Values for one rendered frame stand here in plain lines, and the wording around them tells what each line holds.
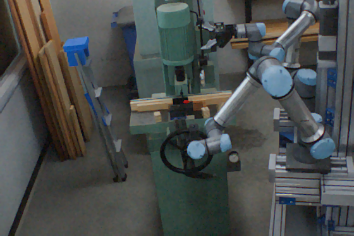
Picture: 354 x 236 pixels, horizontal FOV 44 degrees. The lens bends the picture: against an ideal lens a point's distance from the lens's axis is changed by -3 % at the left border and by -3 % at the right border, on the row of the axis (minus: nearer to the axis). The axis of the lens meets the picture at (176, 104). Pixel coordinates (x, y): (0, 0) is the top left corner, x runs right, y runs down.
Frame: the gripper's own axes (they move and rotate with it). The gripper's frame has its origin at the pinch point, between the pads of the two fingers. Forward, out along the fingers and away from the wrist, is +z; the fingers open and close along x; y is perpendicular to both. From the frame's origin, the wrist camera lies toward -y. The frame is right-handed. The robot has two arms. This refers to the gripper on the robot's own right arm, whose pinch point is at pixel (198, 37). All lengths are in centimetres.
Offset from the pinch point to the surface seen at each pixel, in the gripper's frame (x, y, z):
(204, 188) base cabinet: 62, -71, 5
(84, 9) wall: -170, -167, 113
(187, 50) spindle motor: 3.5, -6.1, 6.7
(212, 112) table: 28.0, -34.2, -4.1
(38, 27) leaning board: -95, -95, 131
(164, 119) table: 30, -33, 23
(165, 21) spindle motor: -5.8, 9.9, 16.6
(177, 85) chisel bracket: 14.2, -23.5, 14.0
